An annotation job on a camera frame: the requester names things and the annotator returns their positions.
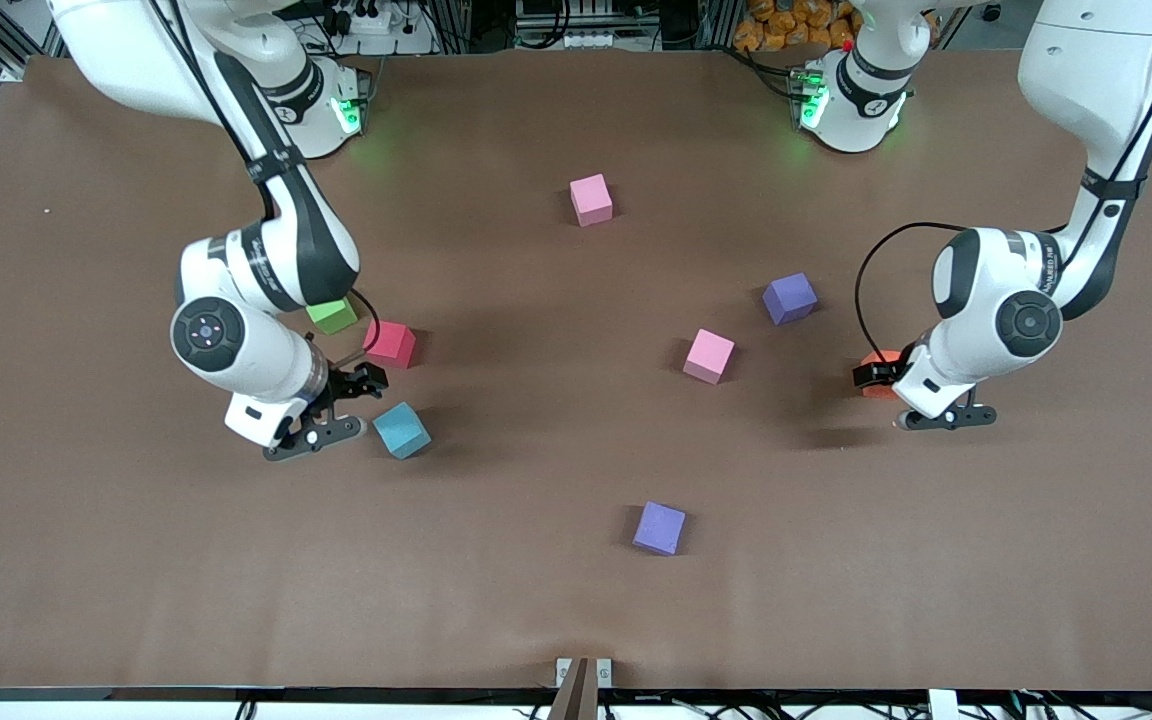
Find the orange foam cube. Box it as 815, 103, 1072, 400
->
859, 349, 905, 401

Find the red foam cube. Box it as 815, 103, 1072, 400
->
363, 320, 418, 370

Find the blue foam cube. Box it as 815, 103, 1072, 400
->
372, 401, 433, 461

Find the pink foam cube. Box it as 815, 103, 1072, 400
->
682, 328, 737, 386
569, 174, 615, 228

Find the green foam cube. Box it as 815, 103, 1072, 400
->
306, 297, 359, 336

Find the purple foam cube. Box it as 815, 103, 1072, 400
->
762, 272, 820, 327
632, 500, 688, 557

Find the brown table cover sheet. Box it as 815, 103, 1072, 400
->
0, 48, 1152, 693

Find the pile of orange packets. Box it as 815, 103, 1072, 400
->
733, 0, 859, 53

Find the white power strip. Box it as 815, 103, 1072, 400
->
341, 0, 399, 36

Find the metal equipment rack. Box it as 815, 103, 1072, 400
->
514, 0, 659, 51

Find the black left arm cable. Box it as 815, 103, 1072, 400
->
854, 0, 1152, 366

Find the white metal table bracket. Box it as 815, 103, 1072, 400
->
555, 657, 614, 689

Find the aluminium frame rail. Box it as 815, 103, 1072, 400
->
0, 0, 87, 83

